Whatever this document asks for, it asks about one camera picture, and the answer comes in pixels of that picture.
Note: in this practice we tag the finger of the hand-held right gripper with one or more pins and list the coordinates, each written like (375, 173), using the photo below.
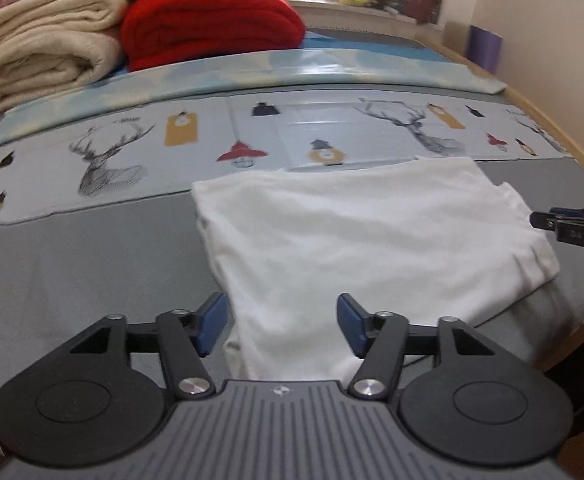
(579, 211)
(577, 235)

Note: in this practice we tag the white shirt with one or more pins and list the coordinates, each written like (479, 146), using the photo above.
(347, 235)

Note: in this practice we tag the purple bin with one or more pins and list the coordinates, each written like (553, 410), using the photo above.
(484, 50)

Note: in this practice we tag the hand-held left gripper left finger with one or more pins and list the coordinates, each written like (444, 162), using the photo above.
(214, 321)

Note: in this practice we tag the folded red blanket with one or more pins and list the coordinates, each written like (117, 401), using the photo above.
(207, 25)

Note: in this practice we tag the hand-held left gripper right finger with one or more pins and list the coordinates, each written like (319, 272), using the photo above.
(349, 323)

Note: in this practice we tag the deer print bed sheet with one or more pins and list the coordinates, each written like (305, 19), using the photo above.
(47, 180)

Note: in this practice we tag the folded beige blanket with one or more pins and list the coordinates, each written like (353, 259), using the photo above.
(47, 40)

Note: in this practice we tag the light blue quilt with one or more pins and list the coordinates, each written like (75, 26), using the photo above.
(272, 70)

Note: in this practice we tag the white window sill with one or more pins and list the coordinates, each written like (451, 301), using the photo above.
(322, 7)

